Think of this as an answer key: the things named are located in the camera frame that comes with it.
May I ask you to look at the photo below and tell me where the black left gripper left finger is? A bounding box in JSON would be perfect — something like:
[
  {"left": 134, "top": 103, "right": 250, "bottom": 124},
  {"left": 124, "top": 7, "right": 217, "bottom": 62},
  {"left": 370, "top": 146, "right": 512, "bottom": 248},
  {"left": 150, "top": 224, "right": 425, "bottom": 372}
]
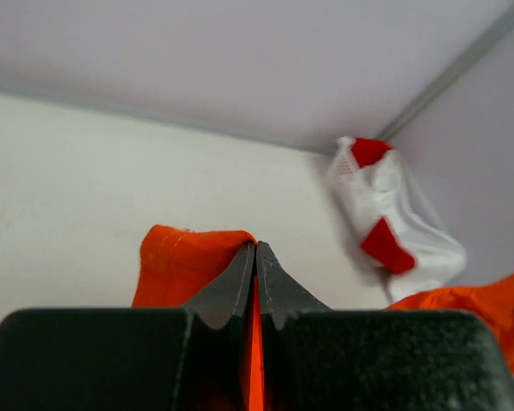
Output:
[{"left": 0, "top": 243, "right": 255, "bottom": 410}]

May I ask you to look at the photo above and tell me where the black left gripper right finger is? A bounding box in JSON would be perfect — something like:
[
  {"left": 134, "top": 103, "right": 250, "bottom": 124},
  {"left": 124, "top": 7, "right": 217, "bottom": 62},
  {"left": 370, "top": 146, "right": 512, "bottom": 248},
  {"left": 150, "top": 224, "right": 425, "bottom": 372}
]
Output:
[{"left": 255, "top": 242, "right": 514, "bottom": 410}]

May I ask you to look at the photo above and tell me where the orange t shirt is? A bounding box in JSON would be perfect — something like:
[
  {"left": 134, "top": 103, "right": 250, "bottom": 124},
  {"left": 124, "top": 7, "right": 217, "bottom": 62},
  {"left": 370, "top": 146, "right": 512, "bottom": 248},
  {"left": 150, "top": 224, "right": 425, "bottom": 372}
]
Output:
[{"left": 133, "top": 225, "right": 514, "bottom": 410}]

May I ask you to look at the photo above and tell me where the red t shirt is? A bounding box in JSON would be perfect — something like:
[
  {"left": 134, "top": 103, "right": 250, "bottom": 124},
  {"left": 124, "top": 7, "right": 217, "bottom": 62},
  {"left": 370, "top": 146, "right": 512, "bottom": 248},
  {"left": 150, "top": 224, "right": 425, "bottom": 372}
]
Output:
[{"left": 350, "top": 138, "right": 416, "bottom": 275}]

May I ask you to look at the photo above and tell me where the white tank top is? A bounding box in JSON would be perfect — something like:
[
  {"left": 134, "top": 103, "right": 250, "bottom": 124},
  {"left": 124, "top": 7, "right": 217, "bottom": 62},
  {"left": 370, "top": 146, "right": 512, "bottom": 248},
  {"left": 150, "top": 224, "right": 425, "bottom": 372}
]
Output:
[{"left": 329, "top": 146, "right": 467, "bottom": 301}]

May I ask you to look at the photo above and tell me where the white plastic laundry basket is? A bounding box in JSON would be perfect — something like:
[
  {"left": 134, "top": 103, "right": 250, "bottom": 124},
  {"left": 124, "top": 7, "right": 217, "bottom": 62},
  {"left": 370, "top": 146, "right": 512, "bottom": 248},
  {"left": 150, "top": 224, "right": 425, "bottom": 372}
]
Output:
[{"left": 326, "top": 136, "right": 361, "bottom": 186}]

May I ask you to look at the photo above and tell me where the metal frame post right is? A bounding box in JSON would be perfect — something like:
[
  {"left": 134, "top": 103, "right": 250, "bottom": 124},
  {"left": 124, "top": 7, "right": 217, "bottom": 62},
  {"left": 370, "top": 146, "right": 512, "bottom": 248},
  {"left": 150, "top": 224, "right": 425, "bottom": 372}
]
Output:
[{"left": 376, "top": 3, "right": 514, "bottom": 141}]

